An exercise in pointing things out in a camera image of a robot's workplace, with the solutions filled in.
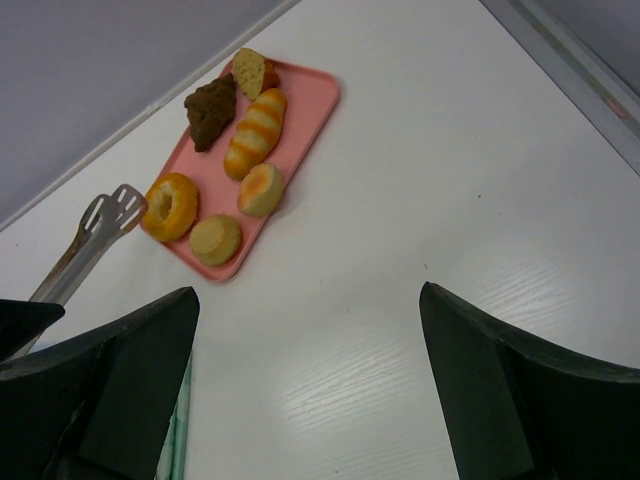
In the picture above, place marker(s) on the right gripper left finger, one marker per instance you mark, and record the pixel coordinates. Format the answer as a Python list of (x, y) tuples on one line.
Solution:
[(98, 405)]

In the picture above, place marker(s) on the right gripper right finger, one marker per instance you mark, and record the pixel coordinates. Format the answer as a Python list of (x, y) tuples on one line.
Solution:
[(517, 406)]

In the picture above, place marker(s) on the metal tongs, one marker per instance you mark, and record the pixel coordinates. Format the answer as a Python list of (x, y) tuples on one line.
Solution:
[(107, 218)]

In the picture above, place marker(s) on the orange bagel donut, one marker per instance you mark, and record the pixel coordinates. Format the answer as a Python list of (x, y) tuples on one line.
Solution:
[(173, 202)]

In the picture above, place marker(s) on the long striped bread roll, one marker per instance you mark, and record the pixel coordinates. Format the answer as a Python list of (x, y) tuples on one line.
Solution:
[(256, 134)]

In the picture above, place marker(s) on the round seeded bread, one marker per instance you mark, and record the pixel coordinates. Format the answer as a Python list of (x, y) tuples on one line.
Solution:
[(253, 73)]

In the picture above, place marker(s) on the teal cloth placemat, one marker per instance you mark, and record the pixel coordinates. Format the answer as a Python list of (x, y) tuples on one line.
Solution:
[(172, 460)]

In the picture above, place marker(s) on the small round muffin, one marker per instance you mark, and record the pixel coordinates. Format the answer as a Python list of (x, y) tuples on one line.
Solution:
[(215, 240)]

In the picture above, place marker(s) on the small orange bun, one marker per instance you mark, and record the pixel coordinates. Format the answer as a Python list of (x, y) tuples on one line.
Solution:
[(261, 191)]

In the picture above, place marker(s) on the pink tray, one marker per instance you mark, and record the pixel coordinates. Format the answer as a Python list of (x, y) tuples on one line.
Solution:
[(311, 97)]

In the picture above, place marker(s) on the chocolate croissant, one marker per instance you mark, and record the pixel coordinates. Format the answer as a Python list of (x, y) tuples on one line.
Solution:
[(210, 109)]

